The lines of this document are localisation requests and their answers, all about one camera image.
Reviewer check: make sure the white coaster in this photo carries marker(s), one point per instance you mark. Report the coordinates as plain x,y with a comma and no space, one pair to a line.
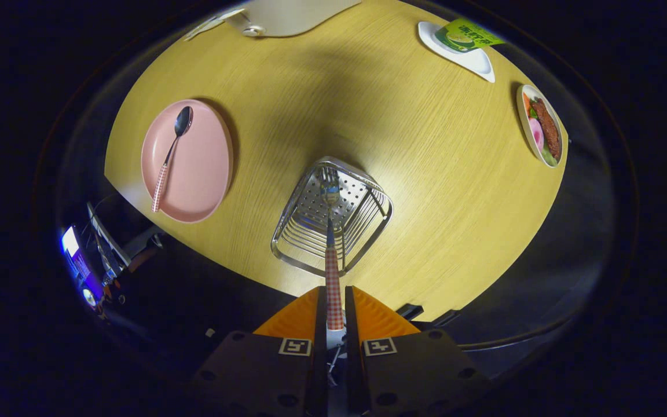
475,61

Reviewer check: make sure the device with blue light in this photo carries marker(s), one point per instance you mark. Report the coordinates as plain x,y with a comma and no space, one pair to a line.
76,258

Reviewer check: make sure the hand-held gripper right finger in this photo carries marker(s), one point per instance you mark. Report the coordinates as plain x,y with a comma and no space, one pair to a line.
414,376

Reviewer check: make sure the plate of meat and vegetables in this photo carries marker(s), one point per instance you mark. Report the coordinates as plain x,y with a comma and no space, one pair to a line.
545,130

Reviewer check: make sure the white toaster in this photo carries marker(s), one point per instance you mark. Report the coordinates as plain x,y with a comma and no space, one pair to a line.
293,14

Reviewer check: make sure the pink plate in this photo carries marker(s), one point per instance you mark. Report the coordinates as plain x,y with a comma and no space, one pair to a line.
200,168

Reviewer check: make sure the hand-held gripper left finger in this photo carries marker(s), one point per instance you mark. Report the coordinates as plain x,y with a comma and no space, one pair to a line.
264,376

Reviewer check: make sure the white divided snack dish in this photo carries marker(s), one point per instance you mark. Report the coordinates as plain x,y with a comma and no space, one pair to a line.
206,26

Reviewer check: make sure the green label drink bottle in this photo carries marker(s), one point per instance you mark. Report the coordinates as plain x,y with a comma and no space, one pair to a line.
466,36

